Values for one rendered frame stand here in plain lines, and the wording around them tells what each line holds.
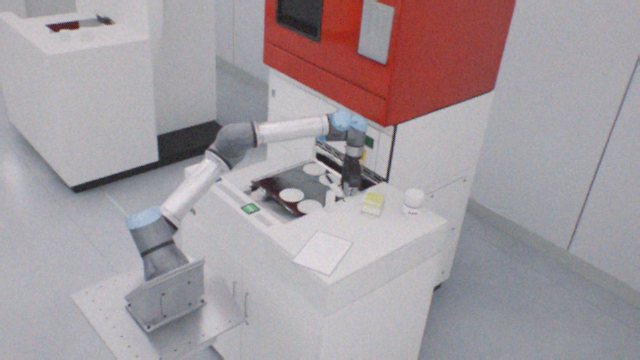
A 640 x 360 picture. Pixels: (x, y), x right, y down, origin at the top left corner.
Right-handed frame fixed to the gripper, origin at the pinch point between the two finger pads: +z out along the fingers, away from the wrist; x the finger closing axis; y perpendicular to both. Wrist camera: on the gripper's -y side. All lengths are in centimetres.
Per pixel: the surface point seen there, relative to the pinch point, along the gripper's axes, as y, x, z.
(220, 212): -10, 52, 2
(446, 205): 36, -55, 26
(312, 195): 2.8, 15.1, 1.3
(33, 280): 49, 157, 91
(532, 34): 121, -114, -36
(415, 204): -21.6, -21.6, -12.0
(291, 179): 15.1, 23.6, 1.3
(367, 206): -20.4, -3.8, -9.6
